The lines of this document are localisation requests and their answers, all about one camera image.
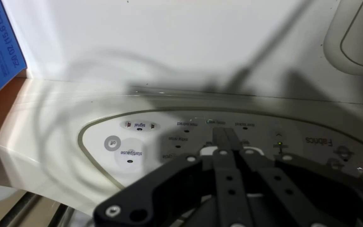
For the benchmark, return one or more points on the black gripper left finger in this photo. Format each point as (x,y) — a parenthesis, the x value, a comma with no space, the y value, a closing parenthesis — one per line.
(169,190)

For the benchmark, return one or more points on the white washing machine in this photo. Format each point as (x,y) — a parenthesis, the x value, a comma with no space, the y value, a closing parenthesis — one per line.
(169,38)

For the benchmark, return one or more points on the oval washer control panel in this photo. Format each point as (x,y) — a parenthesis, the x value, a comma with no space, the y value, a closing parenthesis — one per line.
(156,140)

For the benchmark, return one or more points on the white rounded lid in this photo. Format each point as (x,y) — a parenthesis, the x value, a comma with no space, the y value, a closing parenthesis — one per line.
(331,51)

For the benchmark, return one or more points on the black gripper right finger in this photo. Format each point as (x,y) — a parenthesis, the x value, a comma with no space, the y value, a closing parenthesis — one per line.
(299,190)

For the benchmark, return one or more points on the grey round panel button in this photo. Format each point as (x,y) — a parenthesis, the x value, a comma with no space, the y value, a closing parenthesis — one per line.
(112,144)

